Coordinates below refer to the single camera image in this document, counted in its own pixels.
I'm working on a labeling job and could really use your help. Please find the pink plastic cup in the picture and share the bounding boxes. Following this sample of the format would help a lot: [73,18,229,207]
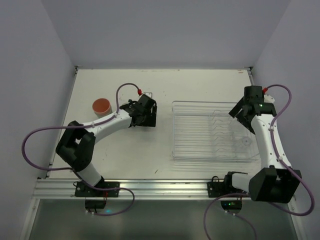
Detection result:
[92,98,113,118]

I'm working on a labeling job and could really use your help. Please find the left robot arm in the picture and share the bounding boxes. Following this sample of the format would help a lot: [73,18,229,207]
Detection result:
[55,94,157,191]

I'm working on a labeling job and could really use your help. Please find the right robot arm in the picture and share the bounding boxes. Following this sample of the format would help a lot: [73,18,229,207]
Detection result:
[224,85,302,204]

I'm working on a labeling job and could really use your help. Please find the clear plastic dish rack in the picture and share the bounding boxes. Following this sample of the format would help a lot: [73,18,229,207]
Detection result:
[172,100,260,162]

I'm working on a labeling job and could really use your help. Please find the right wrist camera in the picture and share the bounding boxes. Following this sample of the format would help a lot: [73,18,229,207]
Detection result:
[264,94,275,104]

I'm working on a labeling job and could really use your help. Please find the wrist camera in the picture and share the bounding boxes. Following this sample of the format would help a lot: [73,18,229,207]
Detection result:
[142,92,153,98]
[264,94,275,104]

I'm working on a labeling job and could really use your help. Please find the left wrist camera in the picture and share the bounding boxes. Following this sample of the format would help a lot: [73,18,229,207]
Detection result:
[142,92,153,98]

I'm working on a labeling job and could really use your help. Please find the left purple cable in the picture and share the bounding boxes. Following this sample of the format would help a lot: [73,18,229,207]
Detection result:
[21,83,143,172]

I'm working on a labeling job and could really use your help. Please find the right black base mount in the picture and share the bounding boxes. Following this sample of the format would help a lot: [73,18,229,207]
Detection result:
[207,172,245,214]

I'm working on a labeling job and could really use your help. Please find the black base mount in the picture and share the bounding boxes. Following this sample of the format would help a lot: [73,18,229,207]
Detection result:
[207,172,245,214]
[73,180,120,213]

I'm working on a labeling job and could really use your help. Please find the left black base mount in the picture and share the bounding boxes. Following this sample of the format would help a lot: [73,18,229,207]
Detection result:
[73,180,120,213]

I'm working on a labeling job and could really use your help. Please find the aluminium mounting rail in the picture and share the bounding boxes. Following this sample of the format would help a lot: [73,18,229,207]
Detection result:
[32,177,293,201]

